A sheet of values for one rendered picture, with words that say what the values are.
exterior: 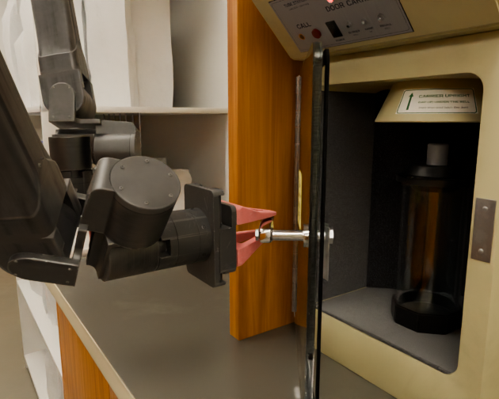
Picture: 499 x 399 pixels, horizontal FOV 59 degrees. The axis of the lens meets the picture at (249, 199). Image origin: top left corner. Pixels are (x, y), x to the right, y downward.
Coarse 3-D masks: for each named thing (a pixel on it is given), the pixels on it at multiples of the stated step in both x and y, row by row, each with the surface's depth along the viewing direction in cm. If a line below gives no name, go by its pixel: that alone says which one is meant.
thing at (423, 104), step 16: (416, 80) 57; (432, 80) 56; (448, 80) 55; (464, 80) 55; (480, 80) 55; (400, 96) 58; (416, 96) 56; (432, 96) 55; (448, 96) 54; (464, 96) 54; (480, 96) 54; (384, 112) 60; (400, 112) 57; (416, 112) 56; (432, 112) 54; (448, 112) 54; (464, 112) 53; (480, 112) 54
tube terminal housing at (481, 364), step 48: (384, 48) 57; (432, 48) 51; (480, 48) 47; (480, 144) 48; (480, 192) 48; (480, 288) 49; (336, 336) 69; (480, 336) 50; (384, 384) 62; (432, 384) 56; (480, 384) 50
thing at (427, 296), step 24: (408, 192) 63; (432, 192) 60; (456, 192) 60; (408, 216) 63; (432, 216) 60; (456, 216) 60; (408, 240) 63; (432, 240) 61; (456, 240) 61; (408, 264) 64; (432, 264) 62; (456, 264) 62; (408, 288) 64; (432, 288) 62; (456, 288) 63; (432, 312) 63
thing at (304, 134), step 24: (312, 48) 40; (312, 72) 39; (312, 96) 39; (312, 120) 40; (312, 144) 40; (312, 168) 40; (312, 192) 41; (312, 216) 41; (312, 240) 42; (312, 264) 42; (312, 288) 42; (312, 312) 43; (312, 336) 43; (312, 360) 44; (312, 384) 44
